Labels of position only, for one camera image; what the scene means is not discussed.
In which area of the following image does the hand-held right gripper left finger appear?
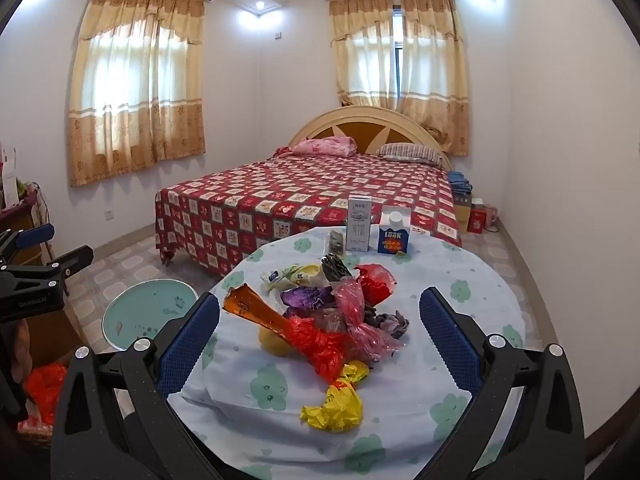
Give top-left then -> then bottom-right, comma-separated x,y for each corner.
50,290 -> 223,480

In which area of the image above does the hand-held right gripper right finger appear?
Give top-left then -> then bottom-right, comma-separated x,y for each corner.
419,286 -> 586,480

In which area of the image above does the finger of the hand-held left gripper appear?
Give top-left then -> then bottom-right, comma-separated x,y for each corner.
0,224 -> 55,262
20,245 -> 95,286

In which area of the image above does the plaid rag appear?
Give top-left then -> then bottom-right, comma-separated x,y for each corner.
365,310 -> 411,338

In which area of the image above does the purple shiny wrapper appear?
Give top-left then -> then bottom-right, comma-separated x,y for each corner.
280,285 -> 336,311

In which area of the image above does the teal round stool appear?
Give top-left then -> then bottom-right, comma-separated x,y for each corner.
101,280 -> 197,351

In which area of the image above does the white box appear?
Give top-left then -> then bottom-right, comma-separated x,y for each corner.
0,142 -> 18,211

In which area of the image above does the orange transparent wrapper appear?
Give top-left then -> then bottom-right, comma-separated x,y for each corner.
222,283 -> 306,336

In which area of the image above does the yellow plastic piece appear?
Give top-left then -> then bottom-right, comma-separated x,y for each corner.
260,330 -> 296,356

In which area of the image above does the pink transparent plastic bag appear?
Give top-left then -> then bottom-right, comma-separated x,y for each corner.
330,280 -> 406,363

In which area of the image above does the red printed plastic bag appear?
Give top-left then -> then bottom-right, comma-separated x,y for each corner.
25,364 -> 68,426

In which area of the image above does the blue and white carton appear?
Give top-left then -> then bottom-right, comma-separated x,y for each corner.
377,206 -> 410,255

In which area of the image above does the white and yellow wrapper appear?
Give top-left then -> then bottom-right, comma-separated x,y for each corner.
260,265 -> 323,293

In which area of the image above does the crumpled red plastic bag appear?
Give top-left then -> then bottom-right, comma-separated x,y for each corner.
285,316 -> 353,383

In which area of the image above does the yellow crumpled wrapper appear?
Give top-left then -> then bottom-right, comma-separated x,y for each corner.
300,360 -> 371,432

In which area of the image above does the dark grey chenille cloth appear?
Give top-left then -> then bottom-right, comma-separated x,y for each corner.
320,252 -> 353,283

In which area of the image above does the grey drink carton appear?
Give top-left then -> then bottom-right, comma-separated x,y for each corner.
347,195 -> 372,252

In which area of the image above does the blue folded cloth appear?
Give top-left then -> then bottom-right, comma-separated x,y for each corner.
447,171 -> 473,195

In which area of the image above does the wide beige curtain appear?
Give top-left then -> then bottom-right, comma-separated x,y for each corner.
67,0 -> 207,188

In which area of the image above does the striped pillow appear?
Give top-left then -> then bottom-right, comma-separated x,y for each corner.
375,142 -> 443,167

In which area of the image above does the bed with red quilt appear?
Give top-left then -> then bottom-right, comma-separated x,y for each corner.
154,152 -> 463,268

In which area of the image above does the cream wooden headboard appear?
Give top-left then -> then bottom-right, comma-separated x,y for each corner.
289,105 -> 453,171

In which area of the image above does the pink pillow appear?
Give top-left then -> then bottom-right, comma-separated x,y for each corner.
292,136 -> 357,157

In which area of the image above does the narrow beige curtain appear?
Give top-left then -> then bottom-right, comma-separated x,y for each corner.
328,0 -> 471,157

